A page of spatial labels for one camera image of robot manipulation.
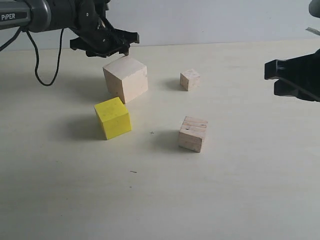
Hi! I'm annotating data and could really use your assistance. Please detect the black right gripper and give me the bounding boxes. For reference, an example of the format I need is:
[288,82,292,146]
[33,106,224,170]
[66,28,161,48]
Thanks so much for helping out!
[264,50,320,102]

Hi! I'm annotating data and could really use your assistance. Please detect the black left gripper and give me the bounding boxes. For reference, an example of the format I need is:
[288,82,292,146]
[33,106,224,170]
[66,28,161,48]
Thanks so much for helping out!
[69,0,139,58]

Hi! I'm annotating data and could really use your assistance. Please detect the large light wooden cube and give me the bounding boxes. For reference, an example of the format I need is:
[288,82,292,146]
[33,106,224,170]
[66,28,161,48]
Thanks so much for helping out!
[103,56,149,104]

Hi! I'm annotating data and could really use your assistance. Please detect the yellow painted cube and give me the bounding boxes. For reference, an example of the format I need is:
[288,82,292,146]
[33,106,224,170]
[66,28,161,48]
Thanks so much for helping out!
[94,97,132,140]

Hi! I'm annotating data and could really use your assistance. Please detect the medium plywood cube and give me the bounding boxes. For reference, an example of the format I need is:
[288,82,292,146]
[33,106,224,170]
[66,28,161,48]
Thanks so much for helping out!
[178,116,208,153]

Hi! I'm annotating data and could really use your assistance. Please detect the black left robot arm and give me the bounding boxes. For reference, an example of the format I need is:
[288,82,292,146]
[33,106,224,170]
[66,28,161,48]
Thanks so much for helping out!
[0,0,140,58]

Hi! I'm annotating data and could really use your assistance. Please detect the small wooden cube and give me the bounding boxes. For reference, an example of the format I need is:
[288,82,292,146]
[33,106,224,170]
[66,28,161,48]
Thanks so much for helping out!
[179,68,201,91]

